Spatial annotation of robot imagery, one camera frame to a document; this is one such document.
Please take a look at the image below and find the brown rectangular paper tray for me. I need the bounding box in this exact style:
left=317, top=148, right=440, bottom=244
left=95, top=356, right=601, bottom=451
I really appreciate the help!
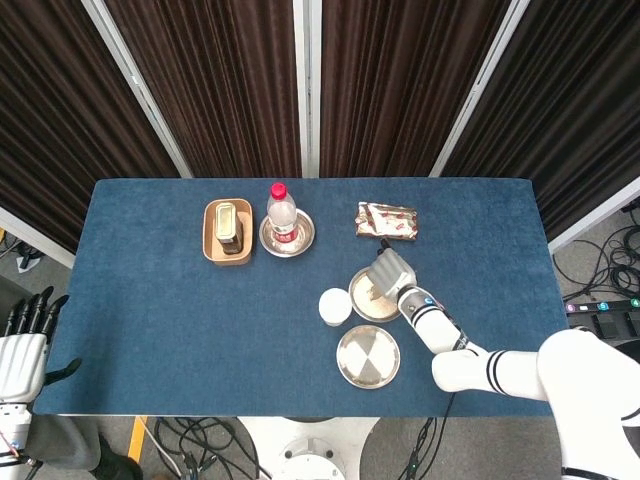
left=202, top=197, right=257, bottom=265

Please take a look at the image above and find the steel bowl with powder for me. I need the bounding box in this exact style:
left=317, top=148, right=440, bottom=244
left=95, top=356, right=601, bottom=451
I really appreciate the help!
left=347, top=265, right=407, bottom=322

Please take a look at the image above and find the black floor cable bundle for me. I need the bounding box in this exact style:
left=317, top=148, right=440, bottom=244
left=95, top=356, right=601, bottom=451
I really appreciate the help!
left=552, top=207, right=640, bottom=304
left=147, top=417, right=264, bottom=480

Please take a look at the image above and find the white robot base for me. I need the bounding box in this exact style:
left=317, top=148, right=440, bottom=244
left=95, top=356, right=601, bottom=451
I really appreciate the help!
left=237, top=415, right=381, bottom=480

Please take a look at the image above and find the white round cup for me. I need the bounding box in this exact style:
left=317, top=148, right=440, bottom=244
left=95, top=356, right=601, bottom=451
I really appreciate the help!
left=318, top=287, right=353, bottom=327

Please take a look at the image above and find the dark pleated partition screen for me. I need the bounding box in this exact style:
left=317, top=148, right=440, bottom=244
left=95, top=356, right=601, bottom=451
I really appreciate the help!
left=293, top=0, right=531, bottom=180
left=429, top=0, right=640, bottom=254
left=0, top=0, right=194, bottom=269
left=82, top=0, right=321, bottom=180

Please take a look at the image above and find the olive rectangular tin can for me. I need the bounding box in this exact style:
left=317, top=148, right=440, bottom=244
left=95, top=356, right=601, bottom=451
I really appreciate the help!
left=214, top=201, right=246, bottom=256

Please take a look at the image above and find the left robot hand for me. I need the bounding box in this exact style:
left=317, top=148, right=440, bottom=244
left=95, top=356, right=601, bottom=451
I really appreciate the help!
left=0, top=285, right=84, bottom=404

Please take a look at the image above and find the clear bottle with red cap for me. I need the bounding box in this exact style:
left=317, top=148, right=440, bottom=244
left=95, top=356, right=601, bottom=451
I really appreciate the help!
left=266, top=182, right=300, bottom=245

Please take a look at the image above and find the black foot pedal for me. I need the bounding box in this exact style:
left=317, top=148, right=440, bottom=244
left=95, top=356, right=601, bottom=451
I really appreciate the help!
left=592, top=313, right=640, bottom=344

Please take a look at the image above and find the steel saucer under bottle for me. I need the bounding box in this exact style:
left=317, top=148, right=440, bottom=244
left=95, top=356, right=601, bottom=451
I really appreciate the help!
left=258, top=207, right=317, bottom=259

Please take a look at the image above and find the empty metal plate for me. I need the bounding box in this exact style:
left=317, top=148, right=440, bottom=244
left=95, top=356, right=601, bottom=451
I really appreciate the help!
left=335, top=324, right=402, bottom=390

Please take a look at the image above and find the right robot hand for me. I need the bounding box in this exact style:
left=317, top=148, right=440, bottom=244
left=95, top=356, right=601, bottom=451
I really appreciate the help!
left=368, top=238, right=419, bottom=303

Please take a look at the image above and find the blue felt table mat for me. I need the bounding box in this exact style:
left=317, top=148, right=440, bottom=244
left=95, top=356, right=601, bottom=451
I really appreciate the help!
left=32, top=178, right=571, bottom=417

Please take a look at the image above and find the black power strip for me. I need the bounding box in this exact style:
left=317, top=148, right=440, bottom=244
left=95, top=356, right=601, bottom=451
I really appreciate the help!
left=563, top=298, right=640, bottom=317

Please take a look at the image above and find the crumpled foil snack packet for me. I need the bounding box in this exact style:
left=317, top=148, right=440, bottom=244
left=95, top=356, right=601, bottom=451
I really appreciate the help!
left=353, top=201, right=419, bottom=244

